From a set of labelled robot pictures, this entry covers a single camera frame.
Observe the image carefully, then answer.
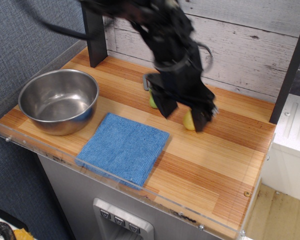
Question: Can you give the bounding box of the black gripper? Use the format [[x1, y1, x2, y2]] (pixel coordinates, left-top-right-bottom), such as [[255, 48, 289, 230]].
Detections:
[[147, 57, 216, 132]]

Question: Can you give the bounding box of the yellow toy potato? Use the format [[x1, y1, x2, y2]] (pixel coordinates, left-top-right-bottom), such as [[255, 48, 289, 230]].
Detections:
[[182, 109, 195, 131]]

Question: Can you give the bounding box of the blue microfiber cloth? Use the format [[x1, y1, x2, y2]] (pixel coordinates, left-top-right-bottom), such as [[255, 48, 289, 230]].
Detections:
[[75, 112, 170, 190]]

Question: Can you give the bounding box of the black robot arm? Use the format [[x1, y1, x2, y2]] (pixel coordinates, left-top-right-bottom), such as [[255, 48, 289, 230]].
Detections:
[[81, 0, 216, 132]]

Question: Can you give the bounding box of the white ridged side appliance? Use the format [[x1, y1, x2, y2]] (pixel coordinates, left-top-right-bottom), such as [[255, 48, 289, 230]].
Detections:
[[260, 94, 300, 200]]

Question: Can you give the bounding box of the stainless steel bowl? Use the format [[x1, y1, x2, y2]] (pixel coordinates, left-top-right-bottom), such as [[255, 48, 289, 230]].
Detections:
[[18, 69, 100, 136]]

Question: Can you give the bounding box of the silver dispenser button panel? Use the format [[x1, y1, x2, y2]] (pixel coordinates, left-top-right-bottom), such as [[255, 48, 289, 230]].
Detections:
[[93, 197, 155, 240]]

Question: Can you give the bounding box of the grey toy kitchen cabinet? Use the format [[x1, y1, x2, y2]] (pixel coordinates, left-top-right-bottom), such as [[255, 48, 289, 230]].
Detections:
[[37, 152, 223, 240]]

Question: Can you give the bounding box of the yellow object bottom left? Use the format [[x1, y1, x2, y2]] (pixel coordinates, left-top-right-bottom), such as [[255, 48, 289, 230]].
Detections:
[[13, 228, 35, 240]]

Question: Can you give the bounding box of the green handled grey spatula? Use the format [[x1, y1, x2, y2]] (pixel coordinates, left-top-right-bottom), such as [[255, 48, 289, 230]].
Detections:
[[142, 73, 158, 109]]

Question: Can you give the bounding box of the dark right frame post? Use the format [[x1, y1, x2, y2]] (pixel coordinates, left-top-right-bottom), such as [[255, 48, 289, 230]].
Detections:
[[269, 35, 300, 124]]

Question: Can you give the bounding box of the dark frame post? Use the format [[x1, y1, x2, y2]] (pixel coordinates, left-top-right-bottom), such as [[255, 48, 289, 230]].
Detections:
[[81, 4, 108, 68], [269, 35, 300, 124]]

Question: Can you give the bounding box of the dark left frame post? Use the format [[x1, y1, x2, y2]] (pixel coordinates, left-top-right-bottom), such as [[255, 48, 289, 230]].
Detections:
[[81, 4, 108, 68]]

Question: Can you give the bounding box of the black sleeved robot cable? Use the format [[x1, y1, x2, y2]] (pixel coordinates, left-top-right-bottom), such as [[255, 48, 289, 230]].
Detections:
[[17, 0, 96, 42]]

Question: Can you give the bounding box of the black corrugated hose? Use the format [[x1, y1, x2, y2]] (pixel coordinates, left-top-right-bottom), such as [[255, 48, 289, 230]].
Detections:
[[0, 220, 15, 240]]

